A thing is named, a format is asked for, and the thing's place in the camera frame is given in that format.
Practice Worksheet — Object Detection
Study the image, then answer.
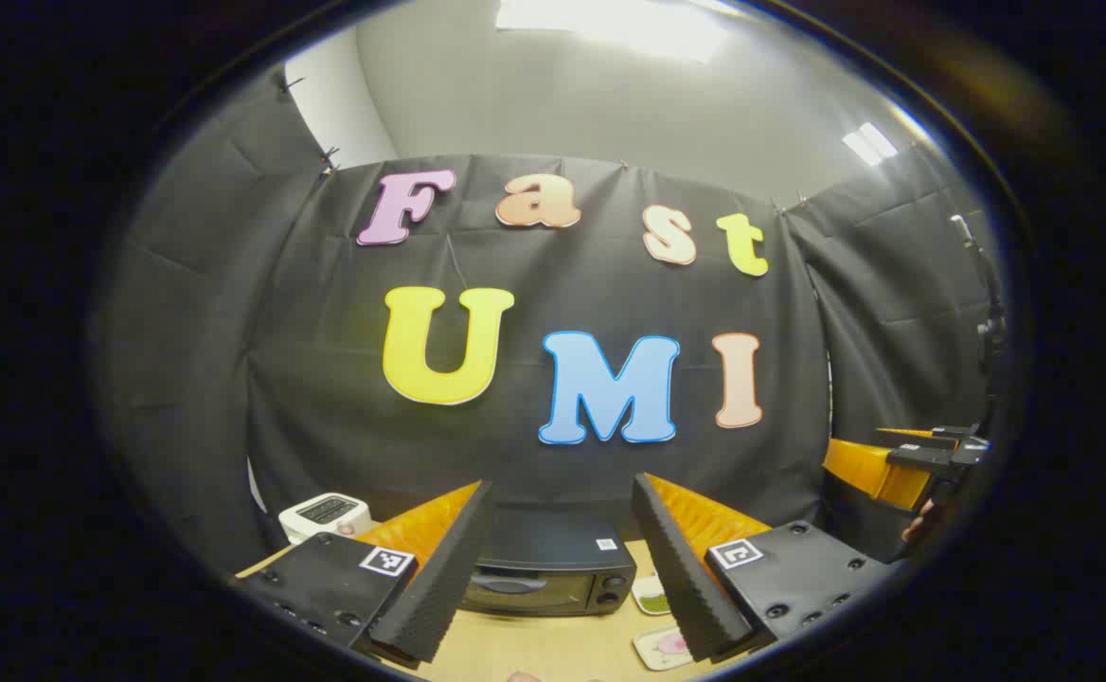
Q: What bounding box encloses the white toaster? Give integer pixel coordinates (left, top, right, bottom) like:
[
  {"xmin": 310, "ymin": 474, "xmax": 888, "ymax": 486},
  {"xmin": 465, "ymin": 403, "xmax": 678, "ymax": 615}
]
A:
[{"xmin": 278, "ymin": 493, "xmax": 374, "ymax": 546}]

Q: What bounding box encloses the divided white bean plate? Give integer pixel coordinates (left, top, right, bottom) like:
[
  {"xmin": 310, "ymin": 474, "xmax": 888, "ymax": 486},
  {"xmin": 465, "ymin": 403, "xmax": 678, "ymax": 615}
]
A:
[{"xmin": 631, "ymin": 573, "xmax": 672, "ymax": 617}]

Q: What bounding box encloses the cream square food plate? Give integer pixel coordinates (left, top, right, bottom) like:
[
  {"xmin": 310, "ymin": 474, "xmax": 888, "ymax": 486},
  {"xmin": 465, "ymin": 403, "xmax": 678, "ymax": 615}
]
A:
[{"xmin": 633, "ymin": 625, "xmax": 696, "ymax": 672}]

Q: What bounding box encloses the large ceiling light panel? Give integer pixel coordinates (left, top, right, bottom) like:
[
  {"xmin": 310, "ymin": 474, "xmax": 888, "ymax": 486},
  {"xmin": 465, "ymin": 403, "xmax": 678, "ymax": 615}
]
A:
[{"xmin": 496, "ymin": 0, "xmax": 729, "ymax": 63}]

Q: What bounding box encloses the small ceiling light panel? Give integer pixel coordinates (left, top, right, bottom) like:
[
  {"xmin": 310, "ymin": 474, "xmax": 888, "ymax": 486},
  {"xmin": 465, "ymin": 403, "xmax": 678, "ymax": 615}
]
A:
[{"xmin": 842, "ymin": 121, "xmax": 900, "ymax": 167}]

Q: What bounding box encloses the black electric oven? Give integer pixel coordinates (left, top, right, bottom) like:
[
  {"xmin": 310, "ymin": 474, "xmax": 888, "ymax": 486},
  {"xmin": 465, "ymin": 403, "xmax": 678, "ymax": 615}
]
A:
[{"xmin": 458, "ymin": 507, "xmax": 639, "ymax": 619}]

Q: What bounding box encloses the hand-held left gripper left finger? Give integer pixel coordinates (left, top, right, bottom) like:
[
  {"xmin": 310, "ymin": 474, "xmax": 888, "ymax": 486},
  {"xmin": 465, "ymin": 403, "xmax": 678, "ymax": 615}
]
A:
[{"xmin": 231, "ymin": 478, "xmax": 495, "ymax": 666}]

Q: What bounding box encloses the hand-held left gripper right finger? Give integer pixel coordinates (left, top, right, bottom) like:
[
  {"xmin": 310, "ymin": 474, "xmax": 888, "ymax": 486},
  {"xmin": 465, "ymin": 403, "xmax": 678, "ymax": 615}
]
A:
[{"xmin": 631, "ymin": 472, "xmax": 895, "ymax": 664}]

